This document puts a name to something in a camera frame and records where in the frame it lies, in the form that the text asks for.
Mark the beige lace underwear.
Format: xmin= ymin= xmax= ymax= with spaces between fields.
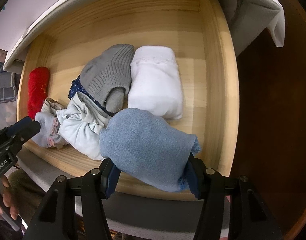
xmin=32 ymin=98 xmax=68 ymax=149

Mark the red underwear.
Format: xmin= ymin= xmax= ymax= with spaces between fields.
xmin=27 ymin=67 xmax=50 ymax=119

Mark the pale blue underwear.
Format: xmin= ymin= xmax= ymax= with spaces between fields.
xmin=56 ymin=92 xmax=111 ymax=160

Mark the navy floral underwear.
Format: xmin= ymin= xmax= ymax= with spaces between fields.
xmin=68 ymin=76 xmax=115 ymax=116

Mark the light blue fuzzy underwear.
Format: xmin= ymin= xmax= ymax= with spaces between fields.
xmin=99 ymin=108 xmax=201 ymax=192

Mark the grey knit underwear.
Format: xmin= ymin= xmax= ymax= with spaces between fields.
xmin=80 ymin=44 xmax=134 ymax=114

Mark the white underwear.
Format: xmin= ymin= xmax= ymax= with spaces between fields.
xmin=128 ymin=46 xmax=183 ymax=120

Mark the wooden drawer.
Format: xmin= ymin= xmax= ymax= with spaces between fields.
xmin=16 ymin=0 xmax=240 ymax=202

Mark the person's left hand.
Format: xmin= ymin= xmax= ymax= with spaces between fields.
xmin=0 ymin=175 xmax=19 ymax=220

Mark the plaid grey blanket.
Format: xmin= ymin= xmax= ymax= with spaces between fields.
xmin=0 ymin=62 xmax=17 ymax=103

